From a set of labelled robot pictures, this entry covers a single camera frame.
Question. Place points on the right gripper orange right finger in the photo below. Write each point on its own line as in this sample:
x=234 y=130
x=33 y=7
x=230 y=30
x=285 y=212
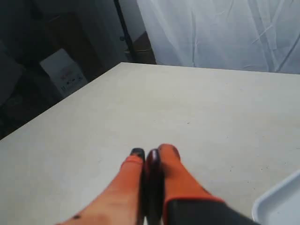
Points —
x=186 y=202

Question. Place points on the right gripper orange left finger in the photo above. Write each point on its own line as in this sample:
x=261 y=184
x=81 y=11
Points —
x=121 y=201

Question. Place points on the dark red wooden spoon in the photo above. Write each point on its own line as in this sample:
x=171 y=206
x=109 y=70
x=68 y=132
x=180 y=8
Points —
x=153 y=188

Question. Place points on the white rectangular tray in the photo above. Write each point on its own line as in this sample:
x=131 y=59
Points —
x=280 y=205

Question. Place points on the white printed box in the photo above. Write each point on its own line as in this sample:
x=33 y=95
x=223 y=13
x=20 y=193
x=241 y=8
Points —
x=64 y=72

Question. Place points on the black stand pole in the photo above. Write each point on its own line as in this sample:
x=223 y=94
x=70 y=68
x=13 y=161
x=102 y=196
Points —
x=127 y=37

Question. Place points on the white backdrop curtain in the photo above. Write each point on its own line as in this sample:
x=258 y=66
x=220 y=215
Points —
x=253 y=35

